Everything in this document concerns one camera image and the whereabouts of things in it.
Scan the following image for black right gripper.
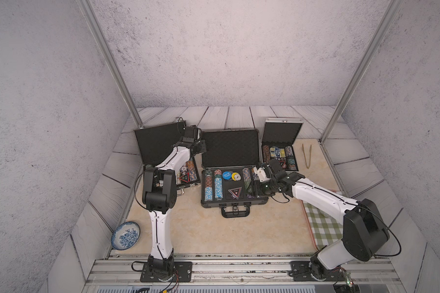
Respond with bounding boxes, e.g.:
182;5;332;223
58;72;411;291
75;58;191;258
244;179;277;197

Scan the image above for black poker case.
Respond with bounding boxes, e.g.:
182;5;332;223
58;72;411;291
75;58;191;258
200;129;268;219
133;120;200;189

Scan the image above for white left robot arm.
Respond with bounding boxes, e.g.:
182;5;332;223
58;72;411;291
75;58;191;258
140;122;205;279

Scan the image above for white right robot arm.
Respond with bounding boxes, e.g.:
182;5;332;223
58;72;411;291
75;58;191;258
253;159;390;281

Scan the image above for small silver poker case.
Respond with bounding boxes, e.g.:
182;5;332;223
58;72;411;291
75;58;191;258
261;118;303;172

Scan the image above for wooden tongs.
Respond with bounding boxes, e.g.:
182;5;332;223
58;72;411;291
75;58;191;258
302;144;312;169

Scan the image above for orange blue chip stack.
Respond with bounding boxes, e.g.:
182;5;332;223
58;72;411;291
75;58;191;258
187;159;198;182

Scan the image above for yellow dealer button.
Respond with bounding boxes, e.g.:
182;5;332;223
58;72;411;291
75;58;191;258
231;172;242;181

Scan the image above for green all-in triangle button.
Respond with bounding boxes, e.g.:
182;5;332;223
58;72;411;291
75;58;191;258
178;172;191;184

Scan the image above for black all-in triangle button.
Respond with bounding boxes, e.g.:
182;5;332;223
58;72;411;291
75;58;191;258
228;187;242;200

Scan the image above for blue small blind button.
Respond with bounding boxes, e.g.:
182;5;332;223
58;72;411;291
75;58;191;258
222;171;232;181

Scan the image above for right blue red chip row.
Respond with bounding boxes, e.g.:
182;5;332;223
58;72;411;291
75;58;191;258
214;169;223;200

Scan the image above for left blue orange chip row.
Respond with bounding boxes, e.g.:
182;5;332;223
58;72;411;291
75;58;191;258
204;170;213;201

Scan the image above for green checkered cloth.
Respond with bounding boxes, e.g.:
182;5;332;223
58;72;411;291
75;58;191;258
302;200;343;250

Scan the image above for blue patterned bowl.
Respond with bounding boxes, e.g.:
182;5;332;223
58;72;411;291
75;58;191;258
111;221;141;250

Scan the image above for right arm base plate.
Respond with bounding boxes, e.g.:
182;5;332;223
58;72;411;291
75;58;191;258
287;261;346;282

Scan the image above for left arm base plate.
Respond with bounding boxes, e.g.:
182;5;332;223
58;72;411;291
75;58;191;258
140;260;193;283

